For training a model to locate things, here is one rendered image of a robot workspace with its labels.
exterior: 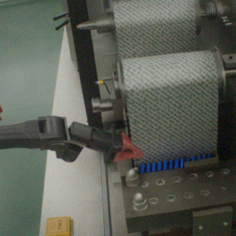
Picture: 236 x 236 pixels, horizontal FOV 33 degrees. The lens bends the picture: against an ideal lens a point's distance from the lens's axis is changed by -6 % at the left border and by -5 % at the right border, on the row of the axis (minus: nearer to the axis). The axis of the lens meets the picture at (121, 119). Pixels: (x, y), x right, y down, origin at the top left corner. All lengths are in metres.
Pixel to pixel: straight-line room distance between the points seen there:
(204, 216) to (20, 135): 0.49
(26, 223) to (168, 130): 1.59
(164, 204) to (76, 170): 0.43
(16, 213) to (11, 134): 1.61
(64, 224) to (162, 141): 0.36
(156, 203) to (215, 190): 0.16
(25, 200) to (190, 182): 1.73
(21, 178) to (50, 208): 1.60
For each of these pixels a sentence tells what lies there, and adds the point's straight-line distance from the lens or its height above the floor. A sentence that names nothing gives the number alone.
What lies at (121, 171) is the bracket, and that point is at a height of 0.94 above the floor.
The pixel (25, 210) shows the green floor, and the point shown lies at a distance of 2.62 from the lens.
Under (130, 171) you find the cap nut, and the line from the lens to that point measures 1.08.
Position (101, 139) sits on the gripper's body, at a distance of 1.08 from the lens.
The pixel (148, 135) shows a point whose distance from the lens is 1.11.
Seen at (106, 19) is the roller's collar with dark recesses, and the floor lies 1.36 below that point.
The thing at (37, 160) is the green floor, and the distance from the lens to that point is 2.97.
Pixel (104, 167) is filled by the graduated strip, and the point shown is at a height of 0.90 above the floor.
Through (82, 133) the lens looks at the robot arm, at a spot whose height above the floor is 1.17.
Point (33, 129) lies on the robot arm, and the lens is 1.04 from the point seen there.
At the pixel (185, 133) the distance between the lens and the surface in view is 1.12.
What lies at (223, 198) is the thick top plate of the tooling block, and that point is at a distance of 1.05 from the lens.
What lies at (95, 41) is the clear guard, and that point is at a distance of 2.09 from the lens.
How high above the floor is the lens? 1.77
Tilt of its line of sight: 33 degrees down
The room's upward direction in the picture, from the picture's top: 8 degrees counter-clockwise
